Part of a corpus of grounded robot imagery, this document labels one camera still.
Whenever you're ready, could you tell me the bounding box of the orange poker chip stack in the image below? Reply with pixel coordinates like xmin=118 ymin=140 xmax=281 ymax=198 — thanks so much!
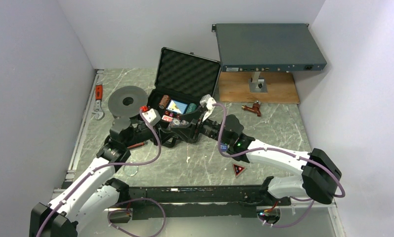
xmin=158 ymin=95 xmax=171 ymax=109

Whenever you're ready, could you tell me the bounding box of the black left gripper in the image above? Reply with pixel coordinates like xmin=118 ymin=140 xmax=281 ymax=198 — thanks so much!
xmin=124 ymin=118 xmax=176 ymax=148

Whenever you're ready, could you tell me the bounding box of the grey rack network device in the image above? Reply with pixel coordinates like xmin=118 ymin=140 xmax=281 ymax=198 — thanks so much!
xmin=212 ymin=23 xmax=327 ymax=72

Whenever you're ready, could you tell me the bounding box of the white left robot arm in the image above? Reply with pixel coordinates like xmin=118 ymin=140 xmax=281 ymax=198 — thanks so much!
xmin=29 ymin=138 xmax=133 ymax=237

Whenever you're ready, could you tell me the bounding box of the black poker set case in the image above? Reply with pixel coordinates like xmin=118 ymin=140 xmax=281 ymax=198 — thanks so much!
xmin=147 ymin=47 xmax=221 ymax=117

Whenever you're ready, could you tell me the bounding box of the blue small blind button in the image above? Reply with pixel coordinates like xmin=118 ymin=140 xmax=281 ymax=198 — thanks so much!
xmin=219 ymin=143 xmax=228 ymax=152

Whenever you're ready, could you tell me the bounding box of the wooden base board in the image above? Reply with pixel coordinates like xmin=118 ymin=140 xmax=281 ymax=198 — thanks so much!
xmin=219 ymin=72 xmax=300 ymax=104

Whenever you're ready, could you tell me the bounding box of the black filament spool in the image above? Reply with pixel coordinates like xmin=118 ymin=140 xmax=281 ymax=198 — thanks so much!
xmin=108 ymin=86 xmax=148 ymax=118

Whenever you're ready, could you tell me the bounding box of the red adjustable wrench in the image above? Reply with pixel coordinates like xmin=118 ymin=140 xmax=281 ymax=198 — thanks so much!
xmin=92 ymin=74 xmax=105 ymax=120

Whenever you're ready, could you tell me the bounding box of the brass red valve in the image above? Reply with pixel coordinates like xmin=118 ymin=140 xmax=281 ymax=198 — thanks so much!
xmin=241 ymin=101 xmax=262 ymax=117

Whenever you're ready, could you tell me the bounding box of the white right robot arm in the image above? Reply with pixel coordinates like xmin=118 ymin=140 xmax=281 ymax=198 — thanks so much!
xmin=199 ymin=94 xmax=346 ymax=205

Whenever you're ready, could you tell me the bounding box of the metal device stand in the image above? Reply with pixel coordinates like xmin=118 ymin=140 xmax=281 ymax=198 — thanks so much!
xmin=248 ymin=72 xmax=267 ymax=93

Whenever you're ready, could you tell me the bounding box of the clear round lid left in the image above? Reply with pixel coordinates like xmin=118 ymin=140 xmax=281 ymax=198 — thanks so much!
xmin=123 ymin=165 xmax=138 ymax=177

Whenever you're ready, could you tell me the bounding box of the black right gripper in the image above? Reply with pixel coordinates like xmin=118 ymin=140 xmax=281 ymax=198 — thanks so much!
xmin=171 ymin=106 xmax=231 ymax=146

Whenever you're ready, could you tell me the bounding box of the red playing card deck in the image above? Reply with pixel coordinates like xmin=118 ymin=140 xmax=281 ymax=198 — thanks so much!
xmin=162 ymin=115 xmax=173 ymax=122

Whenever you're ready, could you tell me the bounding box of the green orange chip stack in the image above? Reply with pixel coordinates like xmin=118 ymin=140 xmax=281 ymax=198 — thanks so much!
xmin=185 ymin=103 xmax=198 ymax=114

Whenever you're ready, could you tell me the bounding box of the blue playing card deck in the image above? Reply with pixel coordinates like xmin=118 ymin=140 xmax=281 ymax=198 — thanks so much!
xmin=166 ymin=100 xmax=188 ymax=115

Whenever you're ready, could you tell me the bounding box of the red triangle token lower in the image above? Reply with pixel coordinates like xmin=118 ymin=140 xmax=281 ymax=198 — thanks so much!
xmin=232 ymin=163 xmax=247 ymax=178

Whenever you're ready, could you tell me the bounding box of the red black utility knife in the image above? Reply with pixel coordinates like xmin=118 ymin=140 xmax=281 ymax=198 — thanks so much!
xmin=128 ymin=141 xmax=147 ymax=150

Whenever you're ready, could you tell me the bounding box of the grey poker chip stack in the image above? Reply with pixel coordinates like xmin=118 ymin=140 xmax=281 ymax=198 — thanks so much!
xmin=170 ymin=118 xmax=181 ymax=128

